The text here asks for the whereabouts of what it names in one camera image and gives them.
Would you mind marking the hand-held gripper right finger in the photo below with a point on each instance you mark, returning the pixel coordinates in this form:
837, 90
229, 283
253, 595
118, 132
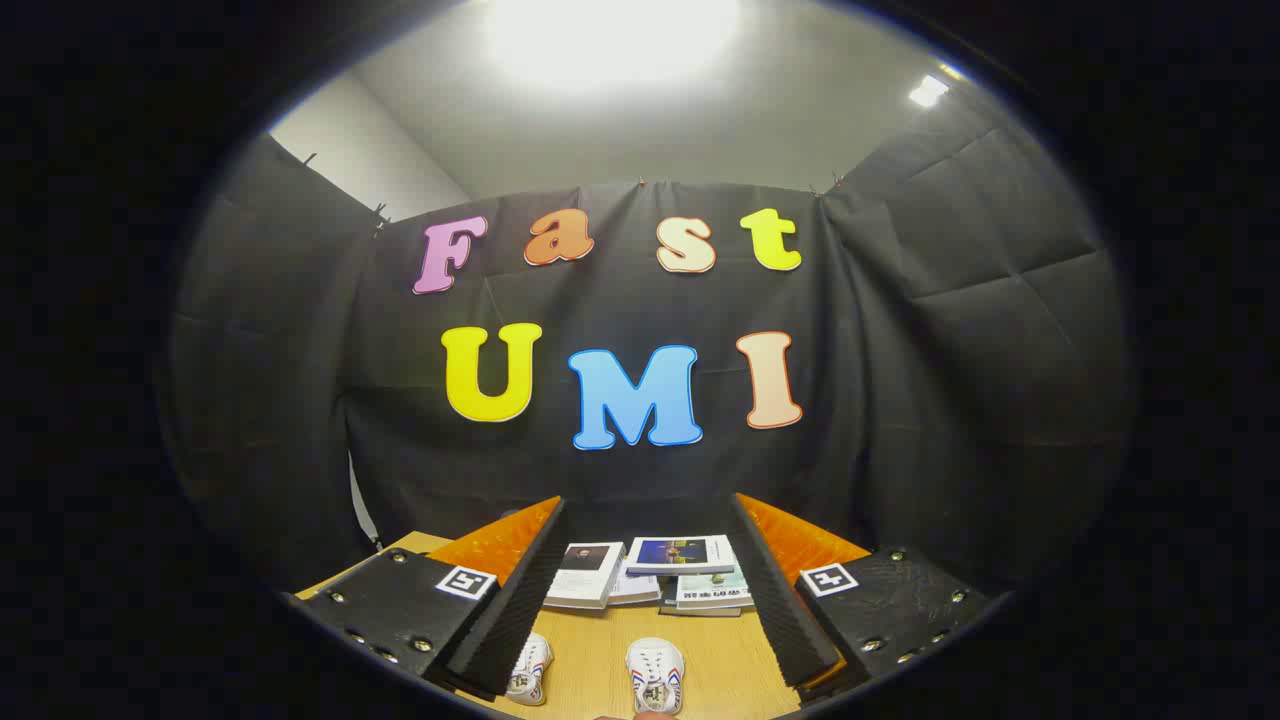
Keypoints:
780, 600

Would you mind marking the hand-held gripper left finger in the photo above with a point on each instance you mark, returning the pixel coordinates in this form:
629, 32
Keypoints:
520, 600

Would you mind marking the white canvas shoe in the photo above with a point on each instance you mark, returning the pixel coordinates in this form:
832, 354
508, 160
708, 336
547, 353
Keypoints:
655, 675
530, 668

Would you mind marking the white book with portrait cover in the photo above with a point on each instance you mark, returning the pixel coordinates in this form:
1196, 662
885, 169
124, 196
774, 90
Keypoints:
585, 580

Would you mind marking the book with pale green cover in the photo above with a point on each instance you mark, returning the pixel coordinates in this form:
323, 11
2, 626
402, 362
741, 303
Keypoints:
712, 590

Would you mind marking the book with blue picture cover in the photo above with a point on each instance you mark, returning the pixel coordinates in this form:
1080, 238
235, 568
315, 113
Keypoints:
680, 553

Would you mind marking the dark book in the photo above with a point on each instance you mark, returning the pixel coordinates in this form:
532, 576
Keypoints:
668, 606

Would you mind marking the thin white booklet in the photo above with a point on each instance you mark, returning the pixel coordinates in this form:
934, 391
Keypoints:
638, 588

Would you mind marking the small ceiling light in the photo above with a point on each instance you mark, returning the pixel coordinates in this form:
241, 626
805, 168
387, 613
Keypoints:
928, 91

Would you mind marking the large ceiling light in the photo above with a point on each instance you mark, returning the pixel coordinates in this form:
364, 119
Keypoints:
610, 40

